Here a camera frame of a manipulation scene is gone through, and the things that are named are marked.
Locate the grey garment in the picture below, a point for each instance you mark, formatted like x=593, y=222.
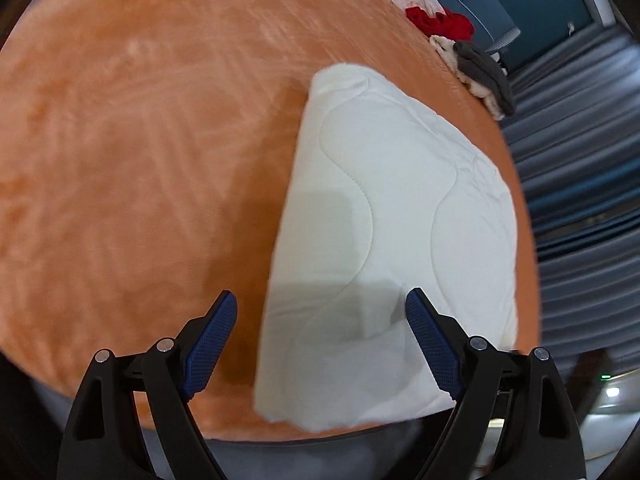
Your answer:
x=487, y=72

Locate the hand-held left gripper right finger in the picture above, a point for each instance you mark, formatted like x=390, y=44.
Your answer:
x=432, y=342

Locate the orange fleece blanket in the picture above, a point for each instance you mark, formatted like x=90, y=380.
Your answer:
x=150, y=160

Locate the blue sofa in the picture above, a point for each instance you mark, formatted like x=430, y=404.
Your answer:
x=510, y=0

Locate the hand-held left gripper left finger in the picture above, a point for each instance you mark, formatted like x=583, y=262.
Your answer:
x=212, y=340

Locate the red garment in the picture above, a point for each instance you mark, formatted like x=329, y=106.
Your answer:
x=442, y=22

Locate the white quilted blanket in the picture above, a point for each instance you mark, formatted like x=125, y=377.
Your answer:
x=400, y=220

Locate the cream garment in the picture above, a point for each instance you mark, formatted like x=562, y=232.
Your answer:
x=472, y=77

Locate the grey curtain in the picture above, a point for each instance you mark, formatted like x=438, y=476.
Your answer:
x=585, y=185

